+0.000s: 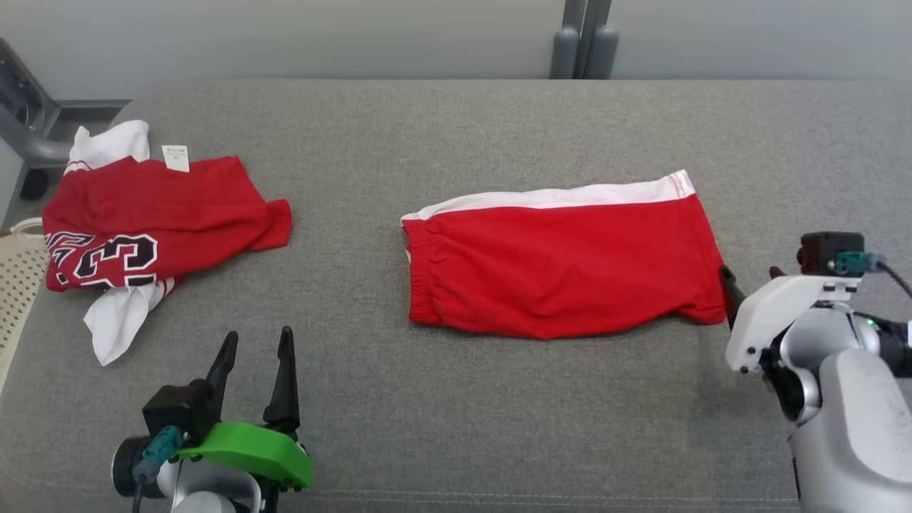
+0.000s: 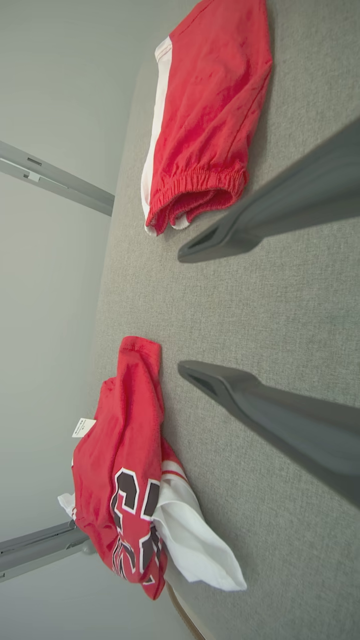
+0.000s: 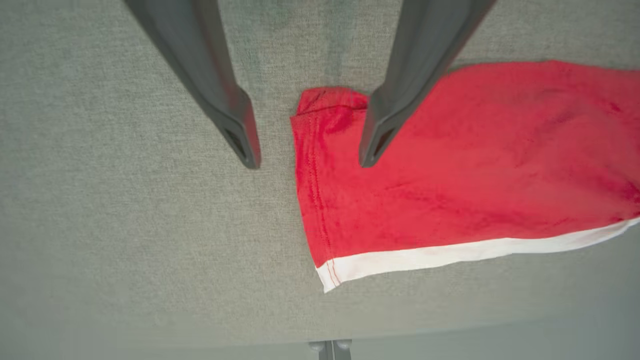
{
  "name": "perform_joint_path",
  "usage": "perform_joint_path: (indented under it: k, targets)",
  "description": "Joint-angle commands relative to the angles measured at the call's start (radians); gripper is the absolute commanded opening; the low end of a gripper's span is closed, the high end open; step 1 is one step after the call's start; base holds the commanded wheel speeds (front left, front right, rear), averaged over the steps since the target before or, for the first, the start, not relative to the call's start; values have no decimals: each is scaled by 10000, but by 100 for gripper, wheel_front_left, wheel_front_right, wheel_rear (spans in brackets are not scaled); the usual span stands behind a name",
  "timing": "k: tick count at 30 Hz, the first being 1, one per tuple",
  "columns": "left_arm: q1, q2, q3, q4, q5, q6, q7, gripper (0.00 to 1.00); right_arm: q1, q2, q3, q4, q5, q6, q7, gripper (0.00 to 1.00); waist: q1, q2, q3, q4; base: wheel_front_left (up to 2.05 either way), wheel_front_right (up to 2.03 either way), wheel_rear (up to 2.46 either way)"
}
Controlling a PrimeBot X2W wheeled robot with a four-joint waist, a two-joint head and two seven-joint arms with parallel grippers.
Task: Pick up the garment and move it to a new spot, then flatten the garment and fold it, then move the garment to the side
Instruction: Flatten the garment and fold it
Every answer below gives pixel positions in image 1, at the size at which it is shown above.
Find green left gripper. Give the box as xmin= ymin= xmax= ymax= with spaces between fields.
xmin=176 ymin=326 xmax=314 ymax=492

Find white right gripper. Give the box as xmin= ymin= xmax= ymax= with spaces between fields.
xmin=717 ymin=264 xmax=864 ymax=375

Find red shorts with white stripe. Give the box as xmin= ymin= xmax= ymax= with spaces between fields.
xmin=400 ymin=169 xmax=730 ymax=341

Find red jersey with white sleeves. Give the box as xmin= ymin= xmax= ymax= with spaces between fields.
xmin=42 ymin=119 xmax=294 ymax=367

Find cream perforated laundry basket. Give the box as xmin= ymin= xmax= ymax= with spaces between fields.
xmin=0 ymin=218 xmax=51 ymax=394

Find left camera cable teal plug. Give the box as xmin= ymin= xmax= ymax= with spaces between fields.
xmin=130 ymin=425 xmax=184 ymax=513

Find grey double metal frame post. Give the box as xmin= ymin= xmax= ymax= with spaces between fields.
xmin=548 ymin=0 xmax=620 ymax=80

